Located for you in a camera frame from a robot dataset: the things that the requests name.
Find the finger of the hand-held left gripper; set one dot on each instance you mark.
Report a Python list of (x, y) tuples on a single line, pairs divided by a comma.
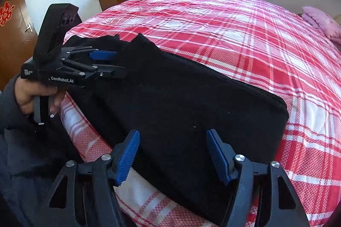
[(112, 73), (104, 55)]

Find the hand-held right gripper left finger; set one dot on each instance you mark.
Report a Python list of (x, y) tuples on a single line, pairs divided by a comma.
[(128, 157)]

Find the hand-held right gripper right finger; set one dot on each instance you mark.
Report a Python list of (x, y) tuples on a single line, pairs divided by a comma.
[(217, 157)]

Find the black pants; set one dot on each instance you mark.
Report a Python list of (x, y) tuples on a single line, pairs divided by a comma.
[(173, 99)]

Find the person's left forearm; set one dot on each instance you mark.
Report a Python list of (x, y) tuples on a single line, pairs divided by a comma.
[(8, 109)]

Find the person's left hand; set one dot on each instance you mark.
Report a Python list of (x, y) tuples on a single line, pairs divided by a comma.
[(26, 93)]

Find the brown wooden door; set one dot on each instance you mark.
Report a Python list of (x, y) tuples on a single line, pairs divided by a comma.
[(16, 51)]

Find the red paper door decoration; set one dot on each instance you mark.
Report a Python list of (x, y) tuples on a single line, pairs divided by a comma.
[(5, 13)]

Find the person's dark grey clothing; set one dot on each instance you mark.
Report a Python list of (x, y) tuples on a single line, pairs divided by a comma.
[(26, 168)]

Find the red plaid bed sheet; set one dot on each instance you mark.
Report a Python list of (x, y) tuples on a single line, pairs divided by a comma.
[(239, 37)]

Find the pink folded blanket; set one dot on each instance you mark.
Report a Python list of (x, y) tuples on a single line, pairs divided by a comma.
[(325, 24)]

